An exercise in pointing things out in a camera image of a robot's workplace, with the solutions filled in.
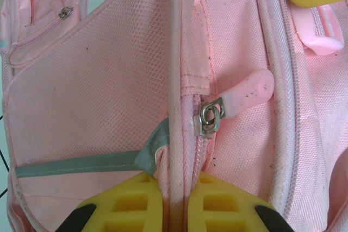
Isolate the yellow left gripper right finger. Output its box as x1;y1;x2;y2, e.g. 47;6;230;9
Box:
187;172;296;232

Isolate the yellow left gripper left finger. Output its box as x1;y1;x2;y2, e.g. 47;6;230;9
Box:
55;173;168;232

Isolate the pink student backpack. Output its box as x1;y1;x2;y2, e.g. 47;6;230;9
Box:
0;0;348;232

